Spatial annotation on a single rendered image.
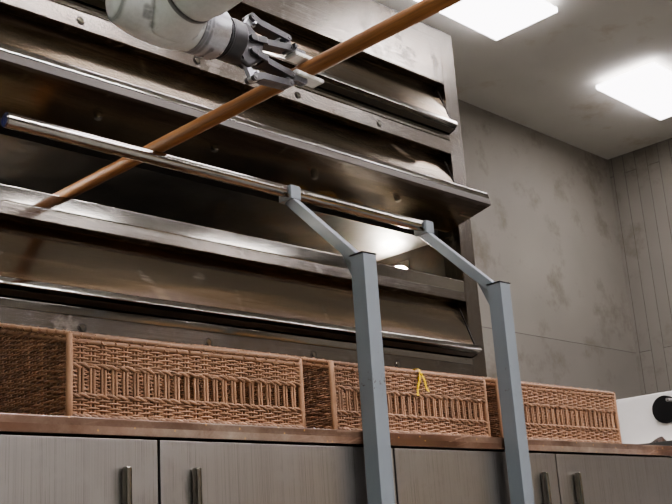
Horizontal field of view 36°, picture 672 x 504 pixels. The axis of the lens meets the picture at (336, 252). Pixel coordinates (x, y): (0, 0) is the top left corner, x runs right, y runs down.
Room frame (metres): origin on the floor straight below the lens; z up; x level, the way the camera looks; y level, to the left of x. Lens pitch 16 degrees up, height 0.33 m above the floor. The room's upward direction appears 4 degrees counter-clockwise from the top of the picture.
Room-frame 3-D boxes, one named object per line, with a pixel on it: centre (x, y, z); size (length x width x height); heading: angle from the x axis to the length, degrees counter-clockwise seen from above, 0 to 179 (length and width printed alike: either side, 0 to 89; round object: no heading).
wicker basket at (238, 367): (2.11, 0.44, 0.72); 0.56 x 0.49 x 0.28; 136
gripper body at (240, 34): (1.64, 0.14, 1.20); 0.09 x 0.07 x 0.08; 136
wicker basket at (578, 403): (2.98, -0.41, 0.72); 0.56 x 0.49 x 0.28; 135
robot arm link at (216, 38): (1.59, 0.19, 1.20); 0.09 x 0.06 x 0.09; 46
